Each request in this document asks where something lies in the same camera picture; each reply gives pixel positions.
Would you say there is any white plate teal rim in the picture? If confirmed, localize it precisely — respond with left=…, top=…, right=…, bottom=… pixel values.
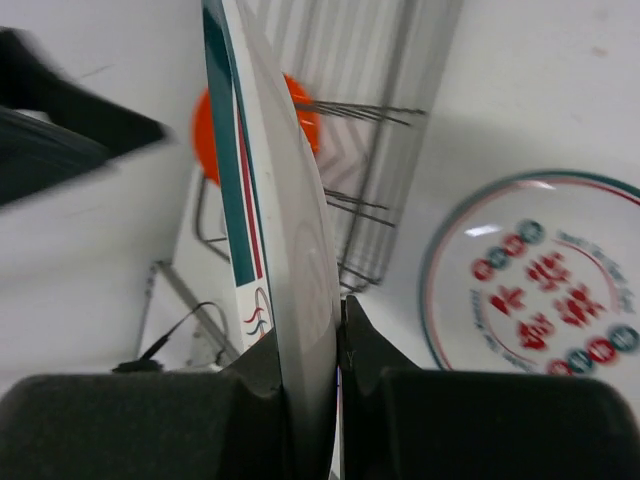
left=202, top=1, right=340, bottom=479

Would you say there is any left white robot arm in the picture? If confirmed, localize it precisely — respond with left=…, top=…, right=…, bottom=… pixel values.
left=1, top=27, right=168, bottom=207

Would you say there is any wire dish rack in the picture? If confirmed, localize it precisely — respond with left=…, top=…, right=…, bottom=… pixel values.
left=194, top=0, right=464, bottom=296

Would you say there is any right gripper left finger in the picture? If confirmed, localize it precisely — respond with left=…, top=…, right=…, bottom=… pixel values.
left=219, top=331, right=291, bottom=479

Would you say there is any white plate grey rim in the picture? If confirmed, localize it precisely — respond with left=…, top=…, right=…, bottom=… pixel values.
left=419, top=170, right=639, bottom=384

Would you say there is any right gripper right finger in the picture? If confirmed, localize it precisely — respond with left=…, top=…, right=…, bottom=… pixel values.
left=337, top=295, right=417, bottom=479

